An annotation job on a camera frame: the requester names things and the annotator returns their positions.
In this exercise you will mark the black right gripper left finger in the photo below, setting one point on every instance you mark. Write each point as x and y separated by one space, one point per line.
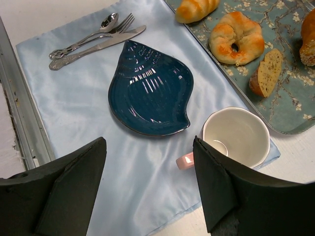
55 199

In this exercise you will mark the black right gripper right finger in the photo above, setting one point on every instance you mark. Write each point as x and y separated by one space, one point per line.
239 201

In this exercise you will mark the seeded bread slice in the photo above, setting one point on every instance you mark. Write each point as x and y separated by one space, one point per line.
264 79

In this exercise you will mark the large orange bread loaf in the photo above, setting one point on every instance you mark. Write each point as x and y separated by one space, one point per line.
307 50

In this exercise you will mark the striped orange bread roll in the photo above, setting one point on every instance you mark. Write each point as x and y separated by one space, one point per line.
191 11

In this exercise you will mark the pink and white mug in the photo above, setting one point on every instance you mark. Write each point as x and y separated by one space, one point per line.
238 134

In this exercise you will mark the floral metal tray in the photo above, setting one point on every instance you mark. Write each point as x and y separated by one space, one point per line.
290 108

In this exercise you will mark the blue shell-shaped plate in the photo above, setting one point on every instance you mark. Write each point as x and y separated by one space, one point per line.
150 90

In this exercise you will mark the light blue cloth placemat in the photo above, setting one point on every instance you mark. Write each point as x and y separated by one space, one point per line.
142 191

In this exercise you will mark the silver fork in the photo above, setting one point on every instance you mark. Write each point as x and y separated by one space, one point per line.
108 28

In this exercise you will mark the silver knife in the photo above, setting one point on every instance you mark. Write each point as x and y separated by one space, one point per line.
59 63

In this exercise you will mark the ring-shaped croissant bread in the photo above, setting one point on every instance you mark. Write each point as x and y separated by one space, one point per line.
236 39

